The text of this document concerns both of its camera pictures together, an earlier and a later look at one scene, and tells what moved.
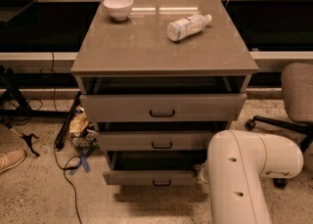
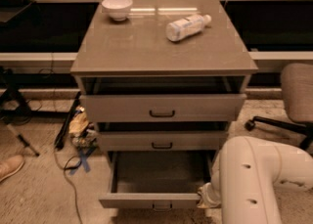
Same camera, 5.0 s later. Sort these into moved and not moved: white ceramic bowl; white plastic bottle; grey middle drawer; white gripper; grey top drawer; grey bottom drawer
Moved: white gripper; grey bottom drawer
Not moved: grey middle drawer; white ceramic bowl; white plastic bottle; grey top drawer
